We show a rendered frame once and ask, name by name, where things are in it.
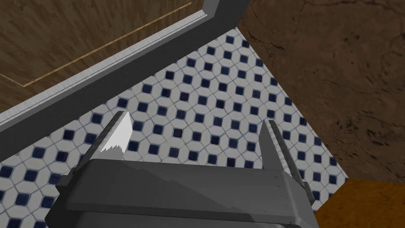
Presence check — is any brown wooden door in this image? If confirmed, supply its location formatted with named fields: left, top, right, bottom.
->
left=0, top=0, right=205, bottom=114

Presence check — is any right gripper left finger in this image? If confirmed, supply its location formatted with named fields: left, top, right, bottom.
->
left=75, top=110, right=134, bottom=172

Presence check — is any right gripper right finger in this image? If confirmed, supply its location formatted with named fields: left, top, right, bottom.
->
left=258, top=118, right=315, bottom=204

